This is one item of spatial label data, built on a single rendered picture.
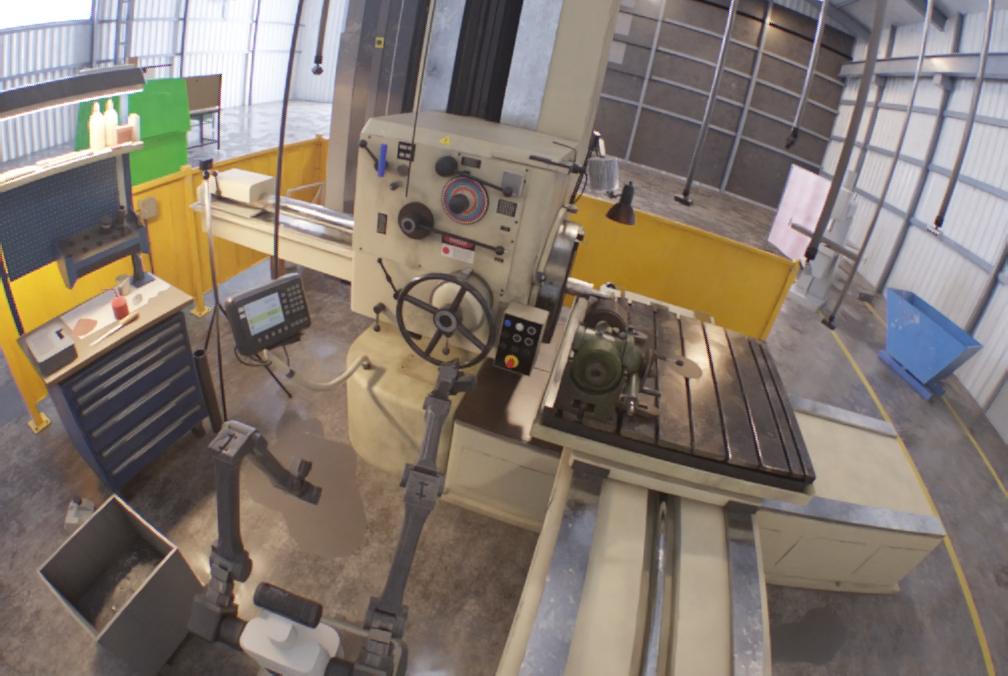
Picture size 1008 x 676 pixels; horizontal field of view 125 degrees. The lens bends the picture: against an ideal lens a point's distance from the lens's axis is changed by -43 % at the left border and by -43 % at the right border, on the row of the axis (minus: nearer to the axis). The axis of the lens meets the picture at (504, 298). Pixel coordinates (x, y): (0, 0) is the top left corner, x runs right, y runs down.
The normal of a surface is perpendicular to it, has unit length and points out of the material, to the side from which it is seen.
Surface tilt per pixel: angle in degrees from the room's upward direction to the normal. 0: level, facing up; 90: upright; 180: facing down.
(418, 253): 90
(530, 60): 90
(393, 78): 90
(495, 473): 90
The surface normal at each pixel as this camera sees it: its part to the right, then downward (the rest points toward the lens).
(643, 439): -0.27, 0.41
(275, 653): 0.18, -0.87
